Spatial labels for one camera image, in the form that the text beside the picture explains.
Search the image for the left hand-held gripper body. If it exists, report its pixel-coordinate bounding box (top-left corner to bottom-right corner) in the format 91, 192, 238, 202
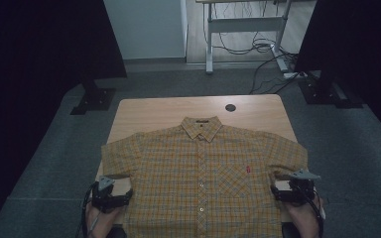
90, 176, 123, 214

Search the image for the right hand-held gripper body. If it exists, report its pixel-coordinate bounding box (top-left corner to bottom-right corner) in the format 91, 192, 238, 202
285, 169, 321, 206

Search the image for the yellow plaid shirt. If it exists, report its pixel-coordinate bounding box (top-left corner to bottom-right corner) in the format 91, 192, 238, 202
100, 115, 310, 238

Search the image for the person's left hand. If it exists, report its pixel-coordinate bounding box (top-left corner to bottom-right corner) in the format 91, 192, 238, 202
85, 205, 124, 238

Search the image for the person's right hand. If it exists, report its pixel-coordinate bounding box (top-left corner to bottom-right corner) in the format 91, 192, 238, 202
285, 194, 325, 238

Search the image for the black stand base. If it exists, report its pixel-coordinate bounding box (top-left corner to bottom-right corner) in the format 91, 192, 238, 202
69, 78, 117, 116
298, 70, 365, 110

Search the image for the white power strip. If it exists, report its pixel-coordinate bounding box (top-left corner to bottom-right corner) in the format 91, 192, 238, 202
283, 70, 309, 80

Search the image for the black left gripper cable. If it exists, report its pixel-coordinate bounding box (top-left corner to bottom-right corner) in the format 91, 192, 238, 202
78, 182, 101, 238

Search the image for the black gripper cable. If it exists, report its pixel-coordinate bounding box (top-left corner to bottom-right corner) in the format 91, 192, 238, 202
78, 182, 101, 238
291, 179, 325, 238

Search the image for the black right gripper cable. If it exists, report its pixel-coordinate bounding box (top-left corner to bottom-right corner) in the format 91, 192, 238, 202
291, 179, 325, 238

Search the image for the tangle of black floor cables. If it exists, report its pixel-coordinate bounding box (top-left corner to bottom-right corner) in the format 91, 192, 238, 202
211, 0, 310, 95

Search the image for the white desk frame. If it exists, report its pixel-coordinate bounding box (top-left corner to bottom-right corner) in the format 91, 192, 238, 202
194, 0, 294, 74

